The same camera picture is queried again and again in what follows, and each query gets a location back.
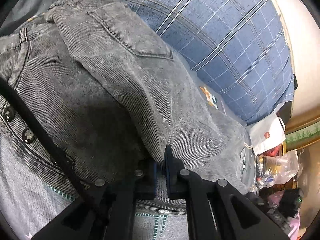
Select grey denim pants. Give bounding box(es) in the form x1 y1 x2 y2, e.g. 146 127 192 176
1 0 255 194

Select pink floral fabric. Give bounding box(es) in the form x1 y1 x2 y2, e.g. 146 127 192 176
267 188 303 239

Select clear plastic bag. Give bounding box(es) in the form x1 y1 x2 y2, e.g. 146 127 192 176
256 150 299 189

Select grey patterned bed sheet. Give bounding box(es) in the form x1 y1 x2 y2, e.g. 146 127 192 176
0 0 258 240

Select red plastic bag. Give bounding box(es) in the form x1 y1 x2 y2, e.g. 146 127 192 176
262 144 282 157

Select white paper shopping bag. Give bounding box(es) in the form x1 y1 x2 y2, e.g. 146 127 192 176
246 113 285 155

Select green framed picture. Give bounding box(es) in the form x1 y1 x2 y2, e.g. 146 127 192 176
285 121 320 151

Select black chair back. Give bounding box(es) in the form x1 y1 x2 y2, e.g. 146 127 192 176
277 74 298 124

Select blue plaid pillow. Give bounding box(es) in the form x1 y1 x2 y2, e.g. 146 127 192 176
72 0 296 126

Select black cable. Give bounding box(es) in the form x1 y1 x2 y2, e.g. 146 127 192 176
0 77 89 198

